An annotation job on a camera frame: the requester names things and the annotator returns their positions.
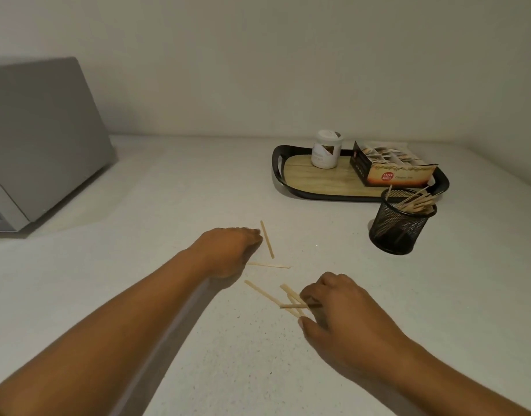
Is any bundle of wooden stir sticks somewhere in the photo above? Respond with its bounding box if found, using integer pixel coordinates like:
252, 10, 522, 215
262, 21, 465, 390
384, 177, 444, 213

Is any person's left hand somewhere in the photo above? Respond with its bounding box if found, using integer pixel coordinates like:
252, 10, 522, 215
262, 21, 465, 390
191, 227, 264, 282

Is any person's left forearm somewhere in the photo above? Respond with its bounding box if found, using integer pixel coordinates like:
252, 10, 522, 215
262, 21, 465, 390
0, 248, 214, 416

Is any black tray with wooden base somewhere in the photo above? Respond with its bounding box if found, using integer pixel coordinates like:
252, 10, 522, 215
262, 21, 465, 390
272, 145, 450, 203

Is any grey microwave oven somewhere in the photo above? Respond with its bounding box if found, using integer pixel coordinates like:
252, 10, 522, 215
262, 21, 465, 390
0, 56, 119, 234

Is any white plastic jar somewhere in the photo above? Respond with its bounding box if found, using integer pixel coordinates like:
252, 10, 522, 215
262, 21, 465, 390
311, 129, 345, 170

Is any person's right hand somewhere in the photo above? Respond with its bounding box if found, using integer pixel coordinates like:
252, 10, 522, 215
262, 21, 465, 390
298, 272, 415, 379

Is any open brown tea bag box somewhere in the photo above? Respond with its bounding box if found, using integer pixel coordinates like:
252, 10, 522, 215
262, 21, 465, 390
349, 140, 439, 188

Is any row of tea bags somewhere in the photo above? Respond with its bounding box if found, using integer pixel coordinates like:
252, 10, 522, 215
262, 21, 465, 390
360, 143, 425, 167

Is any person's right forearm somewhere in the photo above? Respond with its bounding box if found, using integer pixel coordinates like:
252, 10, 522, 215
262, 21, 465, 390
374, 335, 531, 416

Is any black mesh cup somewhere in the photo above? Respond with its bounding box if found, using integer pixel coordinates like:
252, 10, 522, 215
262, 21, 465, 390
368, 188, 438, 256

